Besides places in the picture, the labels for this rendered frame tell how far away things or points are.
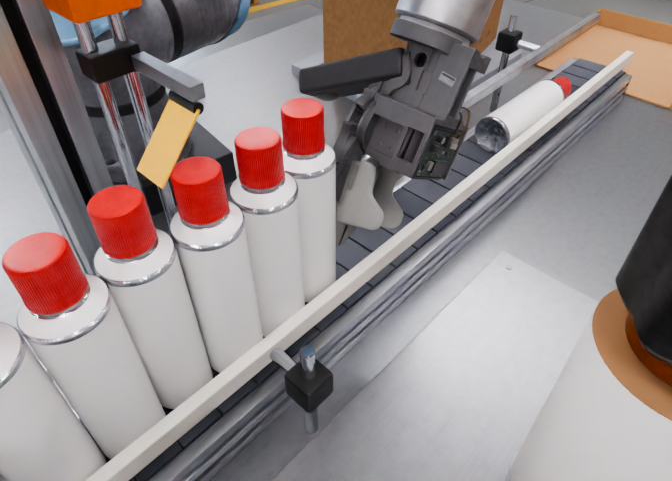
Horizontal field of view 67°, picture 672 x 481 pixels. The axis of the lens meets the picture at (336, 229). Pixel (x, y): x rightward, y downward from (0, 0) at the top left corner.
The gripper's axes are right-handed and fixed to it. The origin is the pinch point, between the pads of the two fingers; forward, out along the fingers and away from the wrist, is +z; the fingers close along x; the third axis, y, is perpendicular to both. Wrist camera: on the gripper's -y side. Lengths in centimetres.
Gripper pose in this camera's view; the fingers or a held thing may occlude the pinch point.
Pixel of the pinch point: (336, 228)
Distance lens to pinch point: 51.0
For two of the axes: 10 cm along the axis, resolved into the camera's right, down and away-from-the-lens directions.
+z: -3.4, 8.9, 3.1
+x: 5.9, -0.5, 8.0
